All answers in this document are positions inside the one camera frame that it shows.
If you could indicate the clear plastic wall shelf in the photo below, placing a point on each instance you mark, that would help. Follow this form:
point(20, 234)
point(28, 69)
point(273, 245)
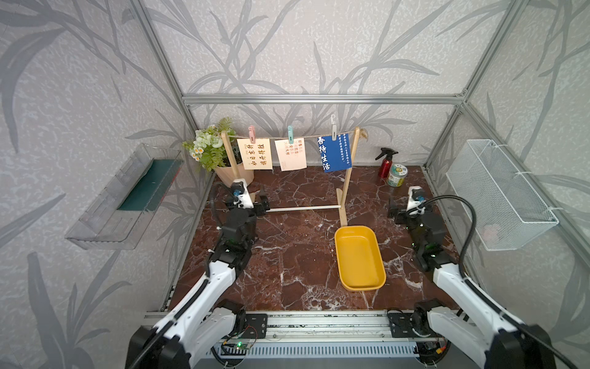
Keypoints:
point(102, 226)

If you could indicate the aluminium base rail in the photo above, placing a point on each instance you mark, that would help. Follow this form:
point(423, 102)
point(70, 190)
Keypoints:
point(283, 326)

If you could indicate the potted flower plant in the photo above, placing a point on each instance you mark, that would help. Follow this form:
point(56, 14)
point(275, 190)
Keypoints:
point(207, 149)

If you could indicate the green-lidded tin can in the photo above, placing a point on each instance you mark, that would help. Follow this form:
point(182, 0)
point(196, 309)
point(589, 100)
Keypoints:
point(396, 176)

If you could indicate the green mat in shelf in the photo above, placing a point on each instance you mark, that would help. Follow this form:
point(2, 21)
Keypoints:
point(151, 188)

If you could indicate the blue calligraphy postcard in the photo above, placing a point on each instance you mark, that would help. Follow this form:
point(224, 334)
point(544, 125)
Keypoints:
point(335, 154)

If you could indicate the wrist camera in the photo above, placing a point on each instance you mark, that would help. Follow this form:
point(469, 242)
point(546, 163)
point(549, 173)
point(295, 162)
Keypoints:
point(416, 198)
point(240, 195)

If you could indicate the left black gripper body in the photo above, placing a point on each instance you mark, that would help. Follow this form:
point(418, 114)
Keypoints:
point(258, 210)

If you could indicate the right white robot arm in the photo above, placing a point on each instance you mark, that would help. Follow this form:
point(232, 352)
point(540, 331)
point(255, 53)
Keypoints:
point(482, 329)

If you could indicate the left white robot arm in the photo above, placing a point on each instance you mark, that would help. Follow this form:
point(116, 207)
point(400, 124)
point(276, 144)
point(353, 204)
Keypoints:
point(150, 348)

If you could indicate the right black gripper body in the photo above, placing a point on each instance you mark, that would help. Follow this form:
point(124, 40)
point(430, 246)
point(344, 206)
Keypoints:
point(402, 217)

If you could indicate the red spray bottle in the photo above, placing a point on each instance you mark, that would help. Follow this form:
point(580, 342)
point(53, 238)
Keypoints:
point(386, 154)

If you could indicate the yellow plastic tray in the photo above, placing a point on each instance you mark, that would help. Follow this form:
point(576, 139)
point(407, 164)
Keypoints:
point(360, 264)

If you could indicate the wooden string rack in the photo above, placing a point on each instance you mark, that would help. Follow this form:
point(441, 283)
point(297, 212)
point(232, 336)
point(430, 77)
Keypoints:
point(341, 193)

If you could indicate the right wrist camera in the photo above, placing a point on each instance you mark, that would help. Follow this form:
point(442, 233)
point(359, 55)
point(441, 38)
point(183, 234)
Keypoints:
point(416, 198)

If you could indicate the yellow calligraphy postcard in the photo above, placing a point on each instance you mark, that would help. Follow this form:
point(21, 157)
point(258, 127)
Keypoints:
point(257, 155)

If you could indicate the pink clothespin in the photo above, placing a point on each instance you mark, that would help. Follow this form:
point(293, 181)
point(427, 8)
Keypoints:
point(252, 134)

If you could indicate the white clothespin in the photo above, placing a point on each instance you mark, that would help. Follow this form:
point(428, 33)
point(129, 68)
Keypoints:
point(334, 129)

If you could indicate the teal clothespin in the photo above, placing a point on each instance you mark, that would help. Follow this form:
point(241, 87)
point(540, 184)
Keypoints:
point(290, 135)

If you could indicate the white wire basket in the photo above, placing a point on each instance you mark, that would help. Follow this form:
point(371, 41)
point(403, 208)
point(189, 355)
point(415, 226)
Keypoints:
point(510, 212)

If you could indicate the cream red-text postcard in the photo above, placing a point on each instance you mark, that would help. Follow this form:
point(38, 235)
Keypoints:
point(291, 156)

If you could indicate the circuit board with LED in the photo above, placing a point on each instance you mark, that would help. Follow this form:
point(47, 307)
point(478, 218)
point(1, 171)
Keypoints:
point(240, 348)

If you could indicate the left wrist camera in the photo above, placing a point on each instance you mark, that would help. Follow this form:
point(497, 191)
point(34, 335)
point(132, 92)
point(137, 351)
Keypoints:
point(240, 195)

